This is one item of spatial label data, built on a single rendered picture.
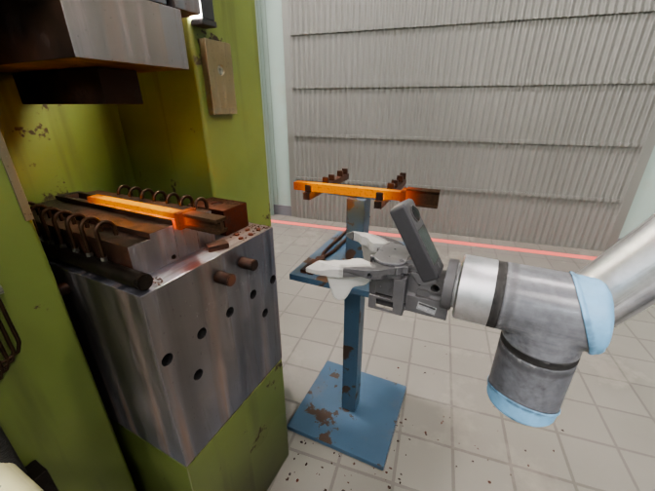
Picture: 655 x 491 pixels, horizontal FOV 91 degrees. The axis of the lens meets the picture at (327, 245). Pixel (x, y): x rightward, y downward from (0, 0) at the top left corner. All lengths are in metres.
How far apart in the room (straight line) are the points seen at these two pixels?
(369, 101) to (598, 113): 1.83
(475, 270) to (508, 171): 2.95
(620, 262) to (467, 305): 0.22
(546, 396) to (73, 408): 0.86
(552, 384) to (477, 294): 0.14
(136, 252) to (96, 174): 0.53
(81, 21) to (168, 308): 0.45
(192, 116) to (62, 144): 0.35
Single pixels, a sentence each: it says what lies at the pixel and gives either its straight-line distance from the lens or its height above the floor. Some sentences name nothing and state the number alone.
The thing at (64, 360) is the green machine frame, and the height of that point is 0.75.
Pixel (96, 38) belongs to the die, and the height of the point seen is 1.30.
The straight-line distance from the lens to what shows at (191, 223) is 0.70.
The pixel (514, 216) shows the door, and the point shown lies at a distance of 3.50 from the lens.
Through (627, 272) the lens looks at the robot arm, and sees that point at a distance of 0.57.
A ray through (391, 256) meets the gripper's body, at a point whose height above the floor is 1.01.
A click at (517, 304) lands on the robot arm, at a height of 0.99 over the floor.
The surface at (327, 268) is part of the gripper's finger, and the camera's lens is 0.45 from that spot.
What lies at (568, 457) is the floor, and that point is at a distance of 1.70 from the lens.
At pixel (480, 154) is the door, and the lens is 3.32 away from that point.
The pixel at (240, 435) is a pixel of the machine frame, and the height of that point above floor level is 0.37.
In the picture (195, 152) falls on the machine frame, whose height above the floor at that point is 1.09.
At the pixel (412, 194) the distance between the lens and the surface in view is 0.87.
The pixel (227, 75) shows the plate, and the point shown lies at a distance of 1.00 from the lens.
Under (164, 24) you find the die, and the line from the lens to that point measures 0.73.
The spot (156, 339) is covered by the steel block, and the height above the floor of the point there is 0.82.
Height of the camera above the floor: 1.21
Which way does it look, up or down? 24 degrees down
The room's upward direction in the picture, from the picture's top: straight up
